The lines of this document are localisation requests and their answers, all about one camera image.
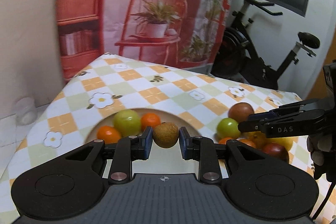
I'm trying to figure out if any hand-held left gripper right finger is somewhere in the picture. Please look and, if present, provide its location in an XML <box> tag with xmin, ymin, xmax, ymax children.
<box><xmin>179</xmin><ymin>127</ymin><xmax>289</xmax><ymax>185</ymax></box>

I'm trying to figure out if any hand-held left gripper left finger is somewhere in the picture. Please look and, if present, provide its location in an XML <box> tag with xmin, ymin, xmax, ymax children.
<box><xmin>45</xmin><ymin>126</ymin><xmax>153</xmax><ymax>185</ymax></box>

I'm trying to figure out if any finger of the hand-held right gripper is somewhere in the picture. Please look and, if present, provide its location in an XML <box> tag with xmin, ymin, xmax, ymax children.
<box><xmin>248</xmin><ymin>107</ymin><xmax>290</xmax><ymax>121</ymax></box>
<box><xmin>237</xmin><ymin>118</ymin><xmax>266</xmax><ymax>134</ymax></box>

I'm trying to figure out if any yellow lemon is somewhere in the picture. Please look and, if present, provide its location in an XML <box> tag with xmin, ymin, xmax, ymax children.
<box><xmin>245</xmin><ymin>131</ymin><xmax>269</xmax><ymax>149</ymax></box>
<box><xmin>270</xmin><ymin>136</ymin><xmax>293</xmax><ymax>152</ymax></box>

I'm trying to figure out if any brown kiwi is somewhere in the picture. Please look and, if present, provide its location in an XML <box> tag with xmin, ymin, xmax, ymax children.
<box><xmin>153</xmin><ymin>122</ymin><xmax>179</xmax><ymax>148</ymax></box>

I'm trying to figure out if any green apple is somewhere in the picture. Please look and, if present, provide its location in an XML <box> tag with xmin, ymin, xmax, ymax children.
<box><xmin>113</xmin><ymin>109</ymin><xmax>141</xmax><ymax>135</ymax></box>
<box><xmin>216</xmin><ymin>118</ymin><xmax>241</xmax><ymax>139</ymax></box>

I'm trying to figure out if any beige round plate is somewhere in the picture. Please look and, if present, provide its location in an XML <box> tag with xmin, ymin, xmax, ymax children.
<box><xmin>87</xmin><ymin>108</ymin><xmax>208</xmax><ymax>178</ymax></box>

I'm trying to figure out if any dark red apple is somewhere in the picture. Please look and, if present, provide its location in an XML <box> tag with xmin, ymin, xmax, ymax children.
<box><xmin>261</xmin><ymin>143</ymin><xmax>289</xmax><ymax>163</ymax></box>

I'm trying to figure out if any person's right hand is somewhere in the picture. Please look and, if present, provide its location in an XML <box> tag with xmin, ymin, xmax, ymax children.
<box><xmin>307</xmin><ymin>135</ymin><xmax>332</xmax><ymax>180</ymax></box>

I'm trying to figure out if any streaked red apple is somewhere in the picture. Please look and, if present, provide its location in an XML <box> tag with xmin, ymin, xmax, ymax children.
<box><xmin>228</xmin><ymin>102</ymin><xmax>255</xmax><ymax>122</ymax></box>

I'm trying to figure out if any wooden door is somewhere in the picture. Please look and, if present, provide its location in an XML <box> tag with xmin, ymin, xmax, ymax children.
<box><xmin>306</xmin><ymin>67</ymin><xmax>326</xmax><ymax>102</ymax></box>

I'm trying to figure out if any checked floral tablecloth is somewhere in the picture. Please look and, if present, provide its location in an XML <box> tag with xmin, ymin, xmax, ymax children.
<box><xmin>0</xmin><ymin>52</ymin><xmax>336</xmax><ymax>224</ymax></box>

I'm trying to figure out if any black exercise bike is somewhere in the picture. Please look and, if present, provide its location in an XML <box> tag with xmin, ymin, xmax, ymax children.
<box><xmin>211</xmin><ymin>0</ymin><xmax>321</xmax><ymax>91</ymax></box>

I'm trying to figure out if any translucent white container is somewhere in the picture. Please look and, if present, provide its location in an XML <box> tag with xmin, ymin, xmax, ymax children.
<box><xmin>14</xmin><ymin>97</ymin><xmax>37</xmax><ymax>125</ymax></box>

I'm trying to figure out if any white foam board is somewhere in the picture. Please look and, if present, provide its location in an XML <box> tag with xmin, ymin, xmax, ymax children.
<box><xmin>0</xmin><ymin>0</ymin><xmax>66</xmax><ymax>121</ymax></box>

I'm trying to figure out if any black cable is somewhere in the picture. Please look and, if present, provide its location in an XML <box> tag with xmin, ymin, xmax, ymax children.
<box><xmin>312</xmin><ymin>179</ymin><xmax>335</xmax><ymax>220</ymax></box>

